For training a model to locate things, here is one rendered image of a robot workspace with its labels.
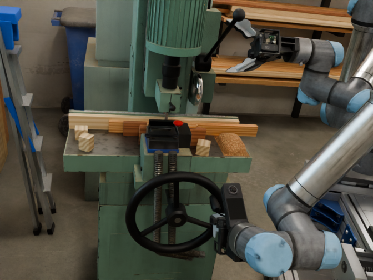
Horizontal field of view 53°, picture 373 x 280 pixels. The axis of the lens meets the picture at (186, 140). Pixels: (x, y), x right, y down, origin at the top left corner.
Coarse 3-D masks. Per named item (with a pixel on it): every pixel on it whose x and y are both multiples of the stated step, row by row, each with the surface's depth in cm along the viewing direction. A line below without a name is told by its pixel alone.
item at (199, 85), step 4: (196, 76) 137; (200, 76) 137; (196, 80) 136; (200, 80) 136; (192, 84) 141; (196, 84) 136; (200, 84) 136; (192, 88) 141; (196, 88) 136; (200, 88) 135; (192, 92) 141; (196, 92) 136; (200, 92) 136; (192, 96) 143; (196, 96) 136; (200, 96) 136; (192, 100) 142; (196, 100) 137; (200, 100) 138; (196, 104) 140
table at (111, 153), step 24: (72, 144) 118; (96, 144) 120; (120, 144) 122; (216, 144) 130; (72, 168) 115; (96, 168) 116; (120, 168) 118; (192, 168) 122; (216, 168) 124; (240, 168) 126
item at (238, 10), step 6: (234, 12) 100; (240, 12) 100; (234, 18) 101; (240, 18) 100; (234, 24) 106; (228, 30) 109; (222, 36) 114; (216, 42) 119; (210, 54) 128; (198, 60) 135; (204, 60) 134; (210, 60) 136; (198, 66) 136; (204, 66) 136; (210, 66) 136
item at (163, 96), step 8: (160, 80) 131; (160, 88) 124; (176, 88) 126; (160, 96) 121; (168, 96) 121; (176, 96) 122; (160, 104) 122; (168, 104) 123; (176, 104) 123; (168, 112) 124; (176, 112) 125
